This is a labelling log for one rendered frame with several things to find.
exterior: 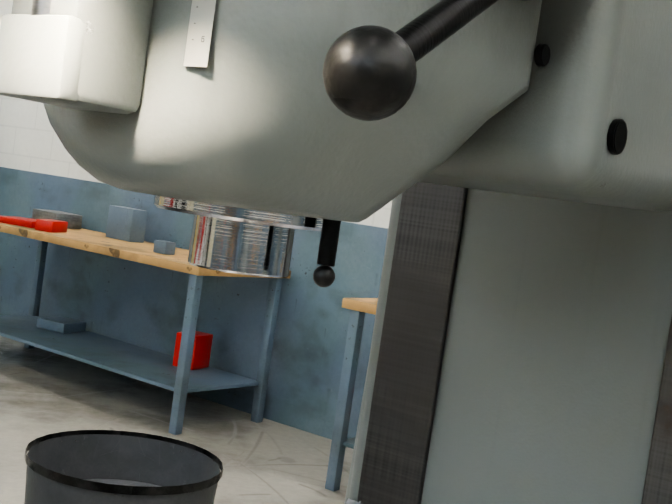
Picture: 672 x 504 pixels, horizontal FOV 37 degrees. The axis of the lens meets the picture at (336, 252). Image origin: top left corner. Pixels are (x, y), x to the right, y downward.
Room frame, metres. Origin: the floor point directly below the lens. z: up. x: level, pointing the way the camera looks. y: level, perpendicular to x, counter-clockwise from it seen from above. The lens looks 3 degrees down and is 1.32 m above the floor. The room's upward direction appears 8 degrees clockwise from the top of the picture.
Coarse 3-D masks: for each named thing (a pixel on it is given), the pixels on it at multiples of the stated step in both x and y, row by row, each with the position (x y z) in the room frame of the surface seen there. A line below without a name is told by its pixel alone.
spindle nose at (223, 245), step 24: (192, 240) 0.46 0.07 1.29; (216, 240) 0.45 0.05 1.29; (240, 240) 0.45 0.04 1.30; (264, 240) 0.45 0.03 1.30; (288, 240) 0.46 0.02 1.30; (192, 264) 0.46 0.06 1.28; (216, 264) 0.45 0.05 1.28; (240, 264) 0.45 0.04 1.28; (264, 264) 0.45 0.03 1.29; (288, 264) 0.47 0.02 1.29
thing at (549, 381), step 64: (448, 192) 0.83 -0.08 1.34; (384, 256) 0.87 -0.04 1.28; (448, 256) 0.83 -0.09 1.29; (512, 256) 0.80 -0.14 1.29; (576, 256) 0.77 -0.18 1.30; (640, 256) 0.74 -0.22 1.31; (384, 320) 0.86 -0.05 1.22; (448, 320) 0.83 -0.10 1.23; (512, 320) 0.79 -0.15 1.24; (576, 320) 0.76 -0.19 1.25; (640, 320) 0.73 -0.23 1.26; (384, 384) 0.85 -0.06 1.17; (448, 384) 0.82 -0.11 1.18; (512, 384) 0.79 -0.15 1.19; (576, 384) 0.76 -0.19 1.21; (640, 384) 0.73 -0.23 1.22; (384, 448) 0.85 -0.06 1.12; (448, 448) 0.82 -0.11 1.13; (512, 448) 0.78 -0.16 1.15; (576, 448) 0.75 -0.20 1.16; (640, 448) 0.73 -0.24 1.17
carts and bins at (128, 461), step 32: (32, 448) 2.42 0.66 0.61; (64, 448) 2.55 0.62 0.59; (96, 448) 2.61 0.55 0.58; (128, 448) 2.64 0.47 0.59; (160, 448) 2.64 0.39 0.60; (192, 448) 2.61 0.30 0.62; (32, 480) 2.28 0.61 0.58; (64, 480) 2.20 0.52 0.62; (96, 480) 2.59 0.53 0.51; (128, 480) 2.63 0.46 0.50; (160, 480) 2.63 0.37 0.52; (192, 480) 2.58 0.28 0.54
